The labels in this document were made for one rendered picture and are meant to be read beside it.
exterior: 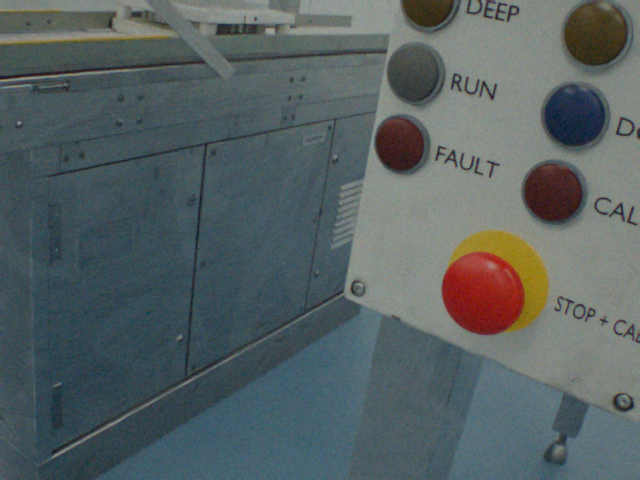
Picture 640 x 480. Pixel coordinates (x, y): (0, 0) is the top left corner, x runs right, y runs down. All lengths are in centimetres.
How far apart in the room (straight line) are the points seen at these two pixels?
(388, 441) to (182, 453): 110
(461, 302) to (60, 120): 78
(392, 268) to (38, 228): 80
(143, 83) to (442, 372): 77
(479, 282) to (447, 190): 5
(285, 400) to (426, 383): 130
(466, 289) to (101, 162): 89
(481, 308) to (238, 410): 140
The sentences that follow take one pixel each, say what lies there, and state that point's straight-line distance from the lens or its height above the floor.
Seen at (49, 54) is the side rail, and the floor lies 85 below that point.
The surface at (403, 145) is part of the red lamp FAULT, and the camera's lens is 35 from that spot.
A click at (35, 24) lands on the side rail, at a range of 131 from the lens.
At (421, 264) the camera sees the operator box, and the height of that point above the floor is 88.
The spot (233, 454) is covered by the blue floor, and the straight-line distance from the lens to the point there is 158.
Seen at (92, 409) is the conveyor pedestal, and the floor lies 18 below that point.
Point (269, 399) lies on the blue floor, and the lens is 176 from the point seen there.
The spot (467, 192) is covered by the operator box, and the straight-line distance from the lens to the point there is 35.
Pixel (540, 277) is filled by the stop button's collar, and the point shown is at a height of 90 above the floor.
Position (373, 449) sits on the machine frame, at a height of 70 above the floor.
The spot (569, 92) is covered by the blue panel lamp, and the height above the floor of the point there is 98.
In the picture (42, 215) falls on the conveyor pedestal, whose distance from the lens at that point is 111.
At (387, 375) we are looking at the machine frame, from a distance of 48.
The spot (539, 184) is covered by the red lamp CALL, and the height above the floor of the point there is 94.
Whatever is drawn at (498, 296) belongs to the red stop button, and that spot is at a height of 89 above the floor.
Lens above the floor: 102
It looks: 22 degrees down
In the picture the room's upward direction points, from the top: 9 degrees clockwise
